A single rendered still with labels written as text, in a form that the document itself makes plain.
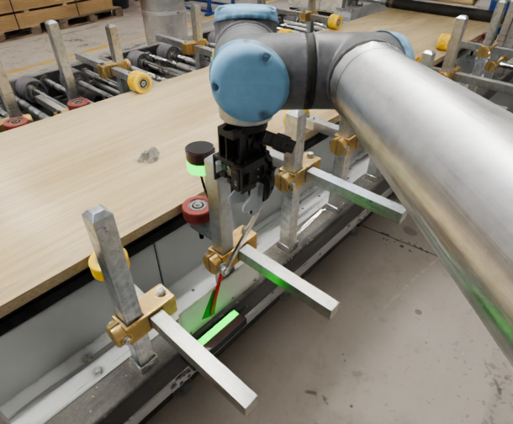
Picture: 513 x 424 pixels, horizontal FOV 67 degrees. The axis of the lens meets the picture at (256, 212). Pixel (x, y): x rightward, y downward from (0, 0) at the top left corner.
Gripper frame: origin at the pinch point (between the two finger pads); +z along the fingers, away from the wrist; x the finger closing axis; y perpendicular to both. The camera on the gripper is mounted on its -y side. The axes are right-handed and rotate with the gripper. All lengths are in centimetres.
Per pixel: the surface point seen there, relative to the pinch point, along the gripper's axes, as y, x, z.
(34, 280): 36.5, -26.2, 11.5
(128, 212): 11.4, -31.4, 11.4
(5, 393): 51, -28, 37
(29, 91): -15, -155, 21
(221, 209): 3.6, -5.9, 1.6
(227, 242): 2.5, -5.8, 11.5
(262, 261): -1.2, 1.5, 15.1
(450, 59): -121, -7, -2
